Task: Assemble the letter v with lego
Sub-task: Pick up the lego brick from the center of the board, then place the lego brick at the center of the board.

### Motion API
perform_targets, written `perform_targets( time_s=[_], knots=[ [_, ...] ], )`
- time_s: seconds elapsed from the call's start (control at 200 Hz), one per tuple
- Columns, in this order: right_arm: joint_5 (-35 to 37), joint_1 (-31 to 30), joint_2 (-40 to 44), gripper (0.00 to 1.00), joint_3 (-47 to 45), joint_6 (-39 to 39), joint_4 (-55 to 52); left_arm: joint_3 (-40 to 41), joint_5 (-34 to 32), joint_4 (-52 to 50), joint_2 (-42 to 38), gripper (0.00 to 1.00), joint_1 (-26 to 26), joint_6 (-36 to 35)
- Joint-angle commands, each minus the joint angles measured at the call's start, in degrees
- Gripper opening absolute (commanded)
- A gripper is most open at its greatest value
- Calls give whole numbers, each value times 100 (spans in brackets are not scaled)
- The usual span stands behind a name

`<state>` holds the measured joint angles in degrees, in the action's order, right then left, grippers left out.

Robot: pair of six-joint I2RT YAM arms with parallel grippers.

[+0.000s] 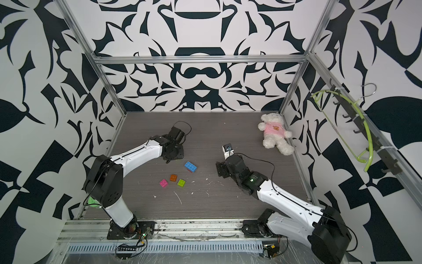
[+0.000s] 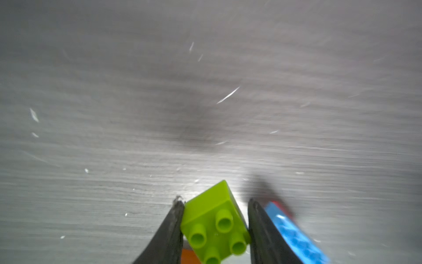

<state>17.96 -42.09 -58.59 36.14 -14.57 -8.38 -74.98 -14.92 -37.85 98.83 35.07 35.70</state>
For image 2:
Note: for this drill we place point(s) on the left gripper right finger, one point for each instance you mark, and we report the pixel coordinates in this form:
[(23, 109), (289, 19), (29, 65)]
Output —
[(267, 244)]

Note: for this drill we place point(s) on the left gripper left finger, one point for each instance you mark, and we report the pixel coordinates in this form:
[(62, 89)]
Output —
[(166, 245)]

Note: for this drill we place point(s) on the blue long lego brick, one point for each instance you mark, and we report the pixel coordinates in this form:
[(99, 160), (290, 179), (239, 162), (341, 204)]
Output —
[(299, 242)]

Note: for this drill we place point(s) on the red lego brick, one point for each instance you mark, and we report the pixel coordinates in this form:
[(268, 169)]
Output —
[(284, 208)]

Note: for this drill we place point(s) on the orange lego brick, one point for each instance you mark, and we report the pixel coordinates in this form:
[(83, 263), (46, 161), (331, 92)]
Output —
[(189, 257)]

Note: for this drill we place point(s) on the lime green lego brick near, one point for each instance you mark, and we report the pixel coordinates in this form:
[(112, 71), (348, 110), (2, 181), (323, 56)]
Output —
[(214, 226)]

